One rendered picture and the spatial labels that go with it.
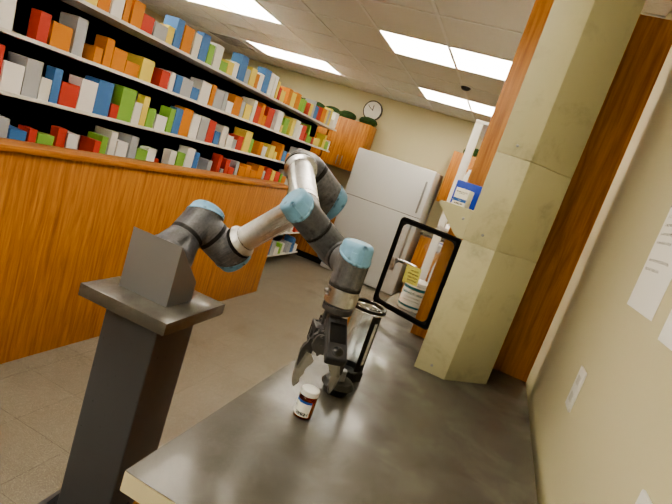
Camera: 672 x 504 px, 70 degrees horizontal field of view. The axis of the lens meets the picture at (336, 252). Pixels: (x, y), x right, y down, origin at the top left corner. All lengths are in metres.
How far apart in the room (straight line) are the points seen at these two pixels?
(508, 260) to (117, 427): 1.37
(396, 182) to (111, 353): 5.45
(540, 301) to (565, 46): 0.92
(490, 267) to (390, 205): 5.11
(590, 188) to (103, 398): 1.84
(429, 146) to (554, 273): 5.50
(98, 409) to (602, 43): 1.95
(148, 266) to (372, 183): 5.42
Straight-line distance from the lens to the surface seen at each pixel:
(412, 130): 7.45
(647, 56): 2.14
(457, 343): 1.70
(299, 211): 1.08
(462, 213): 1.65
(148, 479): 0.92
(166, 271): 1.55
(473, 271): 1.66
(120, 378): 1.70
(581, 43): 1.75
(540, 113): 1.68
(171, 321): 1.49
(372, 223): 6.77
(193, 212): 1.65
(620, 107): 2.09
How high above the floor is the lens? 1.52
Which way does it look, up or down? 10 degrees down
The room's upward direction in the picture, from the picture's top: 19 degrees clockwise
